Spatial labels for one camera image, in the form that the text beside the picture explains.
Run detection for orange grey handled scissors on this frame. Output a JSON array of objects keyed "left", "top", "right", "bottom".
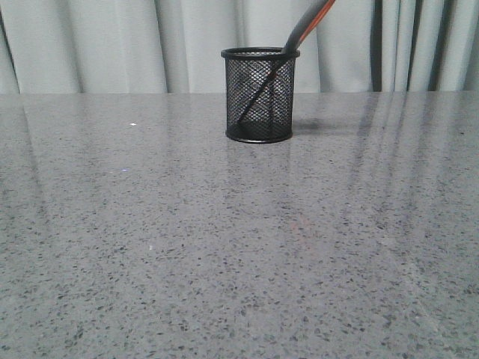
[{"left": 238, "top": 0, "right": 335, "bottom": 123}]

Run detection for black mesh pen bucket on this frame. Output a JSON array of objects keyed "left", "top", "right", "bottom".
[{"left": 221, "top": 47, "right": 300, "bottom": 144}]

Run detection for light grey curtain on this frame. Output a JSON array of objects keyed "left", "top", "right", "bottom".
[{"left": 1, "top": 1, "right": 478, "bottom": 94}]

